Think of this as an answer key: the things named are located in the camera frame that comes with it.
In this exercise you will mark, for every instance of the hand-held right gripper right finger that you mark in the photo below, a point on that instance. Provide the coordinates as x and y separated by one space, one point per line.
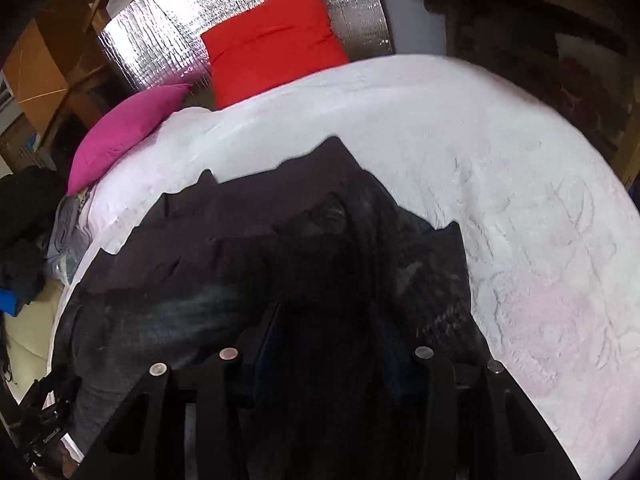
397 365

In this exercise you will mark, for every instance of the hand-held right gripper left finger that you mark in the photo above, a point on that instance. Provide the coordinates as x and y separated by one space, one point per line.
267 355

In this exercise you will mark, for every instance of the dark puffer jacket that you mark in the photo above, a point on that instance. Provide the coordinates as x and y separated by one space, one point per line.
300 260

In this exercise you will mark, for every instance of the pile of black clothes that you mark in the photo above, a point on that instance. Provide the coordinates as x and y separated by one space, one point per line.
25 230

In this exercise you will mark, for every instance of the blue jacket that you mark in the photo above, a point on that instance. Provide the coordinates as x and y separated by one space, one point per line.
7 300

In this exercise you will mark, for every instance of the grey garment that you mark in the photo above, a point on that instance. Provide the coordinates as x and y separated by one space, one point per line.
65 240

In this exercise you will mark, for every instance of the white bed blanket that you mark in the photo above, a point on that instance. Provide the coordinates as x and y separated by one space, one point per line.
500 160

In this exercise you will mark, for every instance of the pink pillow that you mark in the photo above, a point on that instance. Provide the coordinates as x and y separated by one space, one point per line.
125 130

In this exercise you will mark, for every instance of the red pillow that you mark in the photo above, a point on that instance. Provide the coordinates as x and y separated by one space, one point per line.
275 45

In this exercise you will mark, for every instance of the silver foil panel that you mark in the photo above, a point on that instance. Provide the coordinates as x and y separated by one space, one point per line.
165 35

